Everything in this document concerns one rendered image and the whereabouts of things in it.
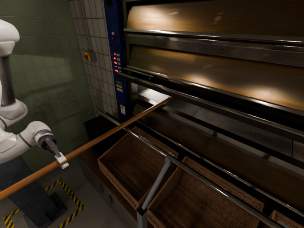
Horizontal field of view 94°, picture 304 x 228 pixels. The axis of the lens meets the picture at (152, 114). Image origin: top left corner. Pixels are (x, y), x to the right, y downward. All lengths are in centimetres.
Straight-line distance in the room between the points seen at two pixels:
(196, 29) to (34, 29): 151
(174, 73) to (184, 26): 27
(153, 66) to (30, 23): 126
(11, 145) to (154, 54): 100
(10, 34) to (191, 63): 103
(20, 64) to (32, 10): 51
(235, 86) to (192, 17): 43
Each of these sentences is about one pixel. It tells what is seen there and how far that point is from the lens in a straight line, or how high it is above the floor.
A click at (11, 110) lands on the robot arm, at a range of 143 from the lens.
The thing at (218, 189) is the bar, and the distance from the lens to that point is 74.
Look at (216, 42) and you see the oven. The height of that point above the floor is 169.
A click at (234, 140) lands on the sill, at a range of 101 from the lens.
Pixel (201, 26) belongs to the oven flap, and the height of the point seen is 176.
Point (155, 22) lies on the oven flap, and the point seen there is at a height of 177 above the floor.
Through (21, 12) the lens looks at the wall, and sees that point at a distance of 191.
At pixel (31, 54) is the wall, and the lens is 191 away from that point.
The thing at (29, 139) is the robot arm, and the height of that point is 121.
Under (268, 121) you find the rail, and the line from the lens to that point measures 76.
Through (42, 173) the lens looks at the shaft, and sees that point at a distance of 83.
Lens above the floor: 177
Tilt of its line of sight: 32 degrees down
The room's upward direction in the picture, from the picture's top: 1 degrees clockwise
